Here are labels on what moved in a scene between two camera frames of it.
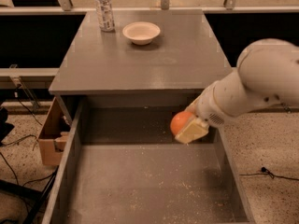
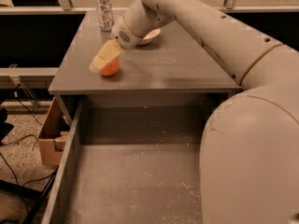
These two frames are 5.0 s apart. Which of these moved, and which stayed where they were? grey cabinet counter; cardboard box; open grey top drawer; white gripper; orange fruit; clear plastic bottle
Moved: orange fruit; white gripper
Stayed: open grey top drawer; cardboard box; grey cabinet counter; clear plastic bottle
